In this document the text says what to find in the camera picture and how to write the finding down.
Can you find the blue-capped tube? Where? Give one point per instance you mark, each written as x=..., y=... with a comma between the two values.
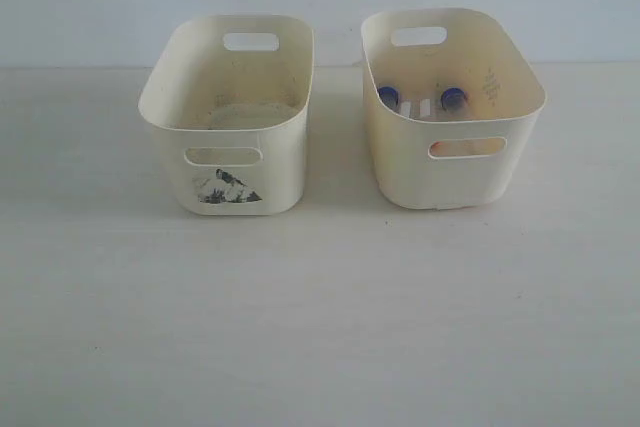
x=389, y=96
x=454, y=101

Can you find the orange-capped tube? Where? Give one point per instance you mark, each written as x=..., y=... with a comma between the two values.
x=435, y=149

